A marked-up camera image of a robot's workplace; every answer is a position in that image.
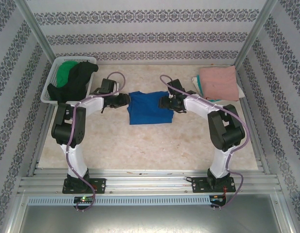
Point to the aluminium rail frame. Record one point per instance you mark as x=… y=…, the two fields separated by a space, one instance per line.
x=149 y=180

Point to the blue printed t-shirt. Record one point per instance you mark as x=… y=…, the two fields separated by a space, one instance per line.
x=149 y=109

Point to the green t-shirt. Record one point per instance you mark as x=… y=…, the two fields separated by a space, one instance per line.
x=63 y=72

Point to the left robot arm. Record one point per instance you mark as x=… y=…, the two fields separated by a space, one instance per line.
x=64 y=128

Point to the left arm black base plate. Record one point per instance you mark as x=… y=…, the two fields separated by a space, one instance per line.
x=100 y=185

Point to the right aluminium corner post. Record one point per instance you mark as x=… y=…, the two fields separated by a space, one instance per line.
x=255 y=31

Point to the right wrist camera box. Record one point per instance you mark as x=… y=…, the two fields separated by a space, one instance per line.
x=175 y=87

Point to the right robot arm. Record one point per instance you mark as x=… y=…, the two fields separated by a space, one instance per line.
x=225 y=131

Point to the aluminium corner post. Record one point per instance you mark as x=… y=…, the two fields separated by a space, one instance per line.
x=255 y=31
x=38 y=31

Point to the black t-shirt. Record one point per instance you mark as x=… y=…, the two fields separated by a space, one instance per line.
x=76 y=82

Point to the white plastic laundry basket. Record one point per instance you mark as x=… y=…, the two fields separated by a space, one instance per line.
x=51 y=77

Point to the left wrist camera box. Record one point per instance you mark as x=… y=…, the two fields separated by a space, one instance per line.
x=107 y=85

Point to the left aluminium corner post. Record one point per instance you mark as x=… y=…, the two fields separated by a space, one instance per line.
x=38 y=31

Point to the circuit board with green light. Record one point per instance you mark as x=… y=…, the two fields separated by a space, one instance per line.
x=84 y=199

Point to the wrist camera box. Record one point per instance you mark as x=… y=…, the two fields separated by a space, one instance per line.
x=175 y=87
x=107 y=85

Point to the metal bottom panel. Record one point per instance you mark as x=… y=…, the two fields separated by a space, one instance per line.
x=149 y=219

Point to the pink folded t-shirt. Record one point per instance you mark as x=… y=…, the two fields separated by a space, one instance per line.
x=220 y=82

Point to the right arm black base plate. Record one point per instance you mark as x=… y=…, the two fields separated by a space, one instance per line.
x=197 y=185

